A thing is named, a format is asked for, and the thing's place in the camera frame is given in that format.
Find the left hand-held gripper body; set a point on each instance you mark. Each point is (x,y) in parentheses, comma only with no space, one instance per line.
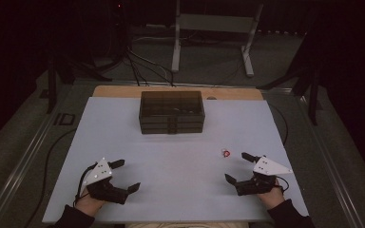
(103,190)

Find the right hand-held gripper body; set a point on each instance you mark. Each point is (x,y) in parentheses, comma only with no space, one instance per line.
(256,186)

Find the translucent brown drawer cabinet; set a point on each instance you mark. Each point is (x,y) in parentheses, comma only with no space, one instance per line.
(171,106)

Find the person's right hand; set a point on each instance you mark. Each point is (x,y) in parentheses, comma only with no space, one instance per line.
(272,199)

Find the person's left hand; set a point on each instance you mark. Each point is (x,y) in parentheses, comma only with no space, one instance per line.
(88,205)

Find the black stand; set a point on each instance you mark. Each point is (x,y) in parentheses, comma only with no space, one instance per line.
(313,95)
(52,85)

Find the grey metal stand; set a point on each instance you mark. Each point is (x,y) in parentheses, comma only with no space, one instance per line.
(215,22)

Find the black rectangular floor frame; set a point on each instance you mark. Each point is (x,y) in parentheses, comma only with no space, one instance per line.
(64,119)

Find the metal floor rail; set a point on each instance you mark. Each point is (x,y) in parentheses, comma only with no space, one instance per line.
(22,171)
(329,164)

